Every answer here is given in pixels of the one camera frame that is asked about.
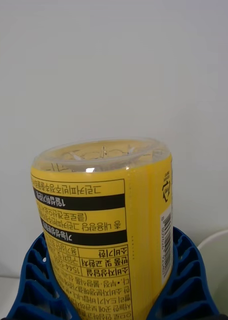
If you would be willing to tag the yellow label plastic bottle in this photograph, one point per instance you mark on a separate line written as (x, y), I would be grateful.
(99, 225)

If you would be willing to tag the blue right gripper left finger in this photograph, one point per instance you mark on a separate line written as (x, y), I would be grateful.
(31, 287)

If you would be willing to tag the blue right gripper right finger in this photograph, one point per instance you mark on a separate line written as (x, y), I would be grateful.
(189, 287)

